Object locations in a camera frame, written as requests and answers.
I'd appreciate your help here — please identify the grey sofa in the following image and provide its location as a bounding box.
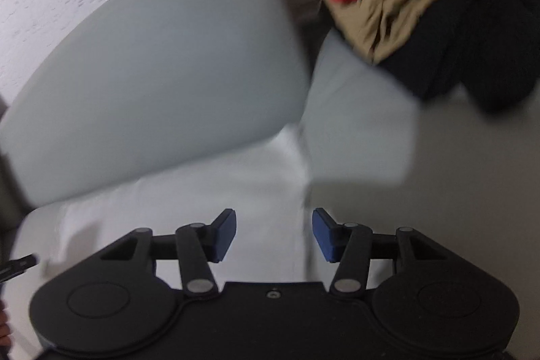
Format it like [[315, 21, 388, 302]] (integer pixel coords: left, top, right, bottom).
[[0, 0, 540, 360]]

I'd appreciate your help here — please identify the grey sofa back cushion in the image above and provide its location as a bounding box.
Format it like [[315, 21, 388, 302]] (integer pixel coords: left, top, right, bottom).
[[0, 0, 313, 209]]

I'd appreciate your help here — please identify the white garment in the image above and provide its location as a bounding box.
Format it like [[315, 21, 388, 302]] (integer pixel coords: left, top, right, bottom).
[[8, 124, 325, 360]]

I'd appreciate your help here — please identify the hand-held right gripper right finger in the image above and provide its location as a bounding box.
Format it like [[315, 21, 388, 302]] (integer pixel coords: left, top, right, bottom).
[[311, 207, 448, 298]]

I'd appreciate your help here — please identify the black cloth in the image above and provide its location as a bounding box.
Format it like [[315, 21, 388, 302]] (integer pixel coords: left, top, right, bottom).
[[380, 0, 540, 114]]

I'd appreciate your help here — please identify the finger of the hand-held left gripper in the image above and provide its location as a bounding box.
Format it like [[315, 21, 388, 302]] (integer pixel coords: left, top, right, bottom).
[[0, 254, 38, 283]]

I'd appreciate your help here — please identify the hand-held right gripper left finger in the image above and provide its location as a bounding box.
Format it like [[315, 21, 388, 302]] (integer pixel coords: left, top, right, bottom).
[[100, 208, 238, 298]]

